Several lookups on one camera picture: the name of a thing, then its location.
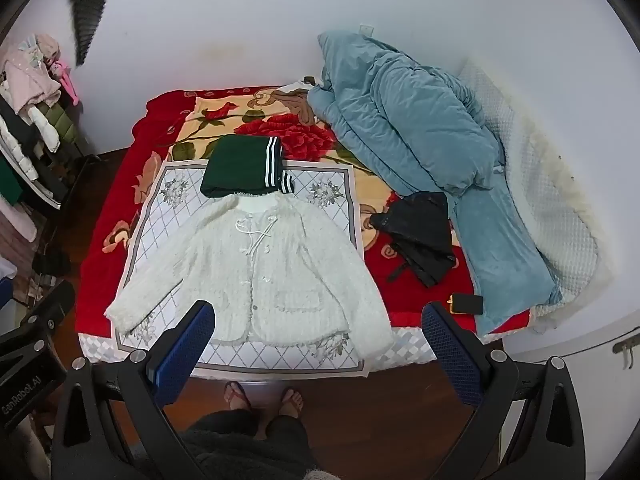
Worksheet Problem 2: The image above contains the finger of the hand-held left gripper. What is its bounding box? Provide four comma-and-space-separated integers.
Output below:
20, 280, 77, 336

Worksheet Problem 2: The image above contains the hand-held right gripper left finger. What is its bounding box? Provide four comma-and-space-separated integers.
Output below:
50, 300, 216, 480

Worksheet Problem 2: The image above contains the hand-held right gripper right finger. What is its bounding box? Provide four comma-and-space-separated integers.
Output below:
421, 302, 586, 480

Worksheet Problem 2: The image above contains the white fuzzy cardigan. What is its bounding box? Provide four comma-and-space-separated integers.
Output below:
104, 192, 396, 361

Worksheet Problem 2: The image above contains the black clothes rack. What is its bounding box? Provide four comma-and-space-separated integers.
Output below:
30, 141, 101, 211

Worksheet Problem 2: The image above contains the grey diamond-pattern bedsheet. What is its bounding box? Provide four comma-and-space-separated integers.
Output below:
77, 327, 501, 376

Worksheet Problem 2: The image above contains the black phone with orange case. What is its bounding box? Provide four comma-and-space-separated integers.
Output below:
448, 294, 485, 316

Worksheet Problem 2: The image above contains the person's left foot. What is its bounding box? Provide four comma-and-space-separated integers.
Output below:
224, 381, 253, 413

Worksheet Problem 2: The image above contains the person's foot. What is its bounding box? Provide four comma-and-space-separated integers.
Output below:
224, 381, 253, 413
279, 386, 305, 418

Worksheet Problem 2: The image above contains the red floral blanket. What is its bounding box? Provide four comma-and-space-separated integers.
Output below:
75, 82, 531, 366

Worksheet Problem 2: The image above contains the person's dark fuzzy clothing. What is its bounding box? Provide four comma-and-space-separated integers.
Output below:
180, 409, 321, 480

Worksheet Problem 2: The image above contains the person's right foot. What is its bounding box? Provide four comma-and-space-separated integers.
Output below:
279, 386, 305, 418

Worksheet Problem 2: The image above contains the black garment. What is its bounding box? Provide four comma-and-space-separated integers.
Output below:
370, 191, 457, 288

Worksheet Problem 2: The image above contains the green hanging garment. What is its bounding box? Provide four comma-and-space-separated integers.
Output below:
0, 155, 24, 206

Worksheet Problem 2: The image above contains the white floral grid cloth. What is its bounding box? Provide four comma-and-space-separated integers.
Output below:
114, 159, 371, 378

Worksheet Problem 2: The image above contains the white puffer jacket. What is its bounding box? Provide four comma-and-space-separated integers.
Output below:
27, 104, 61, 154
0, 110, 39, 182

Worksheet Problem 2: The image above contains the olive puffer jacket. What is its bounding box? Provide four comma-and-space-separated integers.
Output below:
46, 102, 81, 147

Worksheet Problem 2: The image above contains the white dotted blanket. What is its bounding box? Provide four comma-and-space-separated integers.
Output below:
457, 57, 616, 333

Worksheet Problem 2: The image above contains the folded green striped-trim garment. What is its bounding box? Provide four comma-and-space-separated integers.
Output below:
200, 135, 296, 198

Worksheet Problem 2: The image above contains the pink jacket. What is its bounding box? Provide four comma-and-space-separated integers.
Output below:
4, 34, 62, 113

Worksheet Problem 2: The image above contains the blue quilt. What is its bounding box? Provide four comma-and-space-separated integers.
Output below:
305, 30, 563, 336

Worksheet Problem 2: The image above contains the black ribbed panel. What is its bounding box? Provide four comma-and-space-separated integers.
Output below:
57, 0, 118, 67

